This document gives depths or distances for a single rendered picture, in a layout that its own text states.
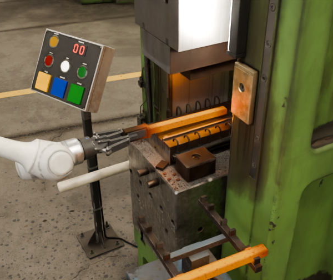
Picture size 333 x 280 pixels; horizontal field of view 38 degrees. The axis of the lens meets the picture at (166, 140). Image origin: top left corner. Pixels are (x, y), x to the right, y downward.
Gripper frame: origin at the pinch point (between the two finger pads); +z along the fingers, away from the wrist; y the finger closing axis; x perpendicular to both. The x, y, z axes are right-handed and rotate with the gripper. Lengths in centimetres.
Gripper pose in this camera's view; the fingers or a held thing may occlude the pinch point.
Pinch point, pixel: (135, 133)
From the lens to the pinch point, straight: 167.2
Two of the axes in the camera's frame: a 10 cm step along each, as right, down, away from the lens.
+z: 8.8, -2.8, 4.0
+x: -0.1, -8.3, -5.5
